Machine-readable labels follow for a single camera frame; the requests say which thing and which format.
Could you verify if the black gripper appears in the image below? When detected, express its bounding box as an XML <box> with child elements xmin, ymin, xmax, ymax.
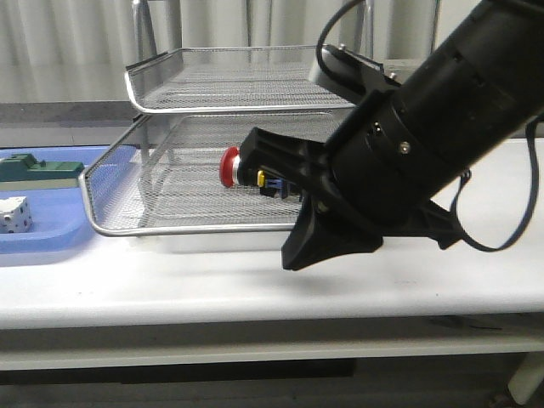
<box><xmin>238</xmin><ymin>92</ymin><xmax>461</xmax><ymax>270</ymax></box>

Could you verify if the red emergency stop button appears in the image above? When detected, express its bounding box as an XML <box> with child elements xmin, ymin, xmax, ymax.
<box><xmin>218</xmin><ymin>146</ymin><xmax>303</xmax><ymax>202</ymax></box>

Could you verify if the silver mesh tray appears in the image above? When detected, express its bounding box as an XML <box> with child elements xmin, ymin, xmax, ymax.
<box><xmin>80</xmin><ymin>110</ymin><xmax>343</xmax><ymax>236</ymax></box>
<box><xmin>124</xmin><ymin>45</ymin><xmax>353</xmax><ymax>114</ymax></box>

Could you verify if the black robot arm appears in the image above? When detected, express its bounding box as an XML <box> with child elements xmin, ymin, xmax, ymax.
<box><xmin>232</xmin><ymin>1</ymin><xmax>543</xmax><ymax>270</ymax></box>

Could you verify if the blue plastic tray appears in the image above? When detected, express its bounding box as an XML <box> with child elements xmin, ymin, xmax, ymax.
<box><xmin>1</xmin><ymin>145</ymin><xmax>105</xmax><ymax>255</ymax></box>

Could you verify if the green terminal block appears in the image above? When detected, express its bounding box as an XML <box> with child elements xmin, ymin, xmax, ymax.
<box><xmin>1</xmin><ymin>153</ymin><xmax>84</xmax><ymax>182</ymax></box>

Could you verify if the dark back counter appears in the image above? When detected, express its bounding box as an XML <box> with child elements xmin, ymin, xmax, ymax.
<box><xmin>0</xmin><ymin>56</ymin><xmax>544</xmax><ymax>150</ymax></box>

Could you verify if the white metal valve block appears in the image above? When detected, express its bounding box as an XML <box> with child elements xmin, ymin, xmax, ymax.
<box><xmin>1</xmin><ymin>196</ymin><xmax>32</xmax><ymax>234</ymax></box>

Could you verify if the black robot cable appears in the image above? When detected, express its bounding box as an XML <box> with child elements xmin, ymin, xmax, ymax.
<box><xmin>316</xmin><ymin>0</ymin><xmax>544</xmax><ymax>252</ymax></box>

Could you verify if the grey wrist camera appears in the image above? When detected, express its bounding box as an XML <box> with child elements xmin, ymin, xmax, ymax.
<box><xmin>308</xmin><ymin>44</ymin><xmax>400</xmax><ymax>105</ymax></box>

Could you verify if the silver rack frame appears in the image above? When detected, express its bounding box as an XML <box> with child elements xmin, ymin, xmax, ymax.
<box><xmin>132</xmin><ymin>0</ymin><xmax>383</xmax><ymax>192</ymax></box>

